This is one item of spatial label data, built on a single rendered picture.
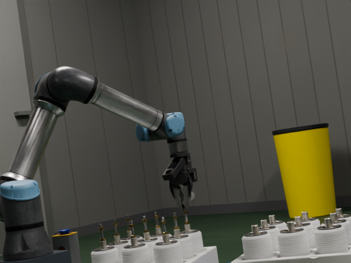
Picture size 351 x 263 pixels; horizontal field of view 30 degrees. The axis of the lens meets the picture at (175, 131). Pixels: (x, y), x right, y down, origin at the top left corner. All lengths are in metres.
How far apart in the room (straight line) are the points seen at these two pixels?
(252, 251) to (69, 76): 0.81
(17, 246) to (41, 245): 0.07
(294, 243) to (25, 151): 0.91
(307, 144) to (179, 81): 1.77
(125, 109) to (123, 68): 3.83
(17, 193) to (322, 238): 0.93
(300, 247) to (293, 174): 2.44
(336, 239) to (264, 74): 3.32
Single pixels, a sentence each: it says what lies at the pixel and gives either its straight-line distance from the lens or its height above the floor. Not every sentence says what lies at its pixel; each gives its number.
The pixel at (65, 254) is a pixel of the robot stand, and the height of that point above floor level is 0.29.
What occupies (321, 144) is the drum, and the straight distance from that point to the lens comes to 4.52.
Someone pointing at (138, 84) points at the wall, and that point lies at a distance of 6.11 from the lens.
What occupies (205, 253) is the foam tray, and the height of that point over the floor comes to 0.18.
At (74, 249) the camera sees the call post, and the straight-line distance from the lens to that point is 2.44.
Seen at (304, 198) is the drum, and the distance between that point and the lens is 4.51.
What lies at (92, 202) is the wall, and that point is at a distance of 5.60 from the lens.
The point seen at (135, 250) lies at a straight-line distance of 2.25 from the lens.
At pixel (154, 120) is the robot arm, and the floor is 0.67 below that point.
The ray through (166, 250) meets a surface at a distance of 2.20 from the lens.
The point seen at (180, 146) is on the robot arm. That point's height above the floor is 0.57.
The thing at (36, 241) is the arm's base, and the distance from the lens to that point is 2.02.
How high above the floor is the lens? 0.54
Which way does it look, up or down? 2 degrees up
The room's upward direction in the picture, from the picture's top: 8 degrees counter-clockwise
